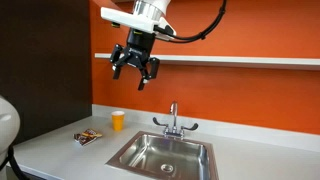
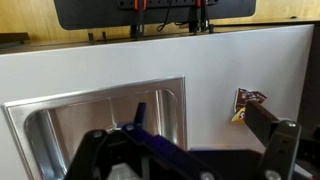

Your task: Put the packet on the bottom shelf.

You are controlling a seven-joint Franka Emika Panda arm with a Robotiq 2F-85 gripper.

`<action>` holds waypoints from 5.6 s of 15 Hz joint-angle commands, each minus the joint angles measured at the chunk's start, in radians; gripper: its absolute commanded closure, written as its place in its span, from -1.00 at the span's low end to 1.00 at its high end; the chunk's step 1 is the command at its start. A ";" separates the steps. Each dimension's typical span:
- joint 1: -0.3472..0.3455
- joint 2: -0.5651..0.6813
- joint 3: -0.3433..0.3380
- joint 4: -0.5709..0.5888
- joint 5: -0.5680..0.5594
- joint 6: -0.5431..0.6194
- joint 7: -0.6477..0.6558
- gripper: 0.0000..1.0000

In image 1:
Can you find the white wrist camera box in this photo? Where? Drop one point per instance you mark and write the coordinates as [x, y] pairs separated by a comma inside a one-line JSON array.
[[130, 18]]

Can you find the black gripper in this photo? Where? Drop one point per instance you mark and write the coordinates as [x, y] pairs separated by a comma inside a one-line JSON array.
[[140, 46]]

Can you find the dark wood cabinet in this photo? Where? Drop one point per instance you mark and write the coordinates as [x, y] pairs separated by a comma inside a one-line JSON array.
[[43, 66]]

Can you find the orange paper cup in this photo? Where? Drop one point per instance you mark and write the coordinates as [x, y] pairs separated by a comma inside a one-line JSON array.
[[117, 121]]

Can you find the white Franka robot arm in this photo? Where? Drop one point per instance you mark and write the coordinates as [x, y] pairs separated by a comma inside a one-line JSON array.
[[150, 8]]

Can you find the white wall shelf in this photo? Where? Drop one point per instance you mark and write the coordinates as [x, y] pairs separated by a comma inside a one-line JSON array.
[[233, 61]]

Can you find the brown candy packet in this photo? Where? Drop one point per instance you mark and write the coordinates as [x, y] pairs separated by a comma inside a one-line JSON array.
[[87, 136]]

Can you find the stainless steel sink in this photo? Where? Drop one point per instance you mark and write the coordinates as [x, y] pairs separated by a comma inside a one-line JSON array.
[[166, 156]]

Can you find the white counter backsplash strip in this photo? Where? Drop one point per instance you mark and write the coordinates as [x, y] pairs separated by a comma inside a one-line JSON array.
[[250, 131]]

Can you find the chrome sink faucet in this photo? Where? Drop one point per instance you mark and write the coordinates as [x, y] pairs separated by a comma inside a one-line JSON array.
[[174, 126]]

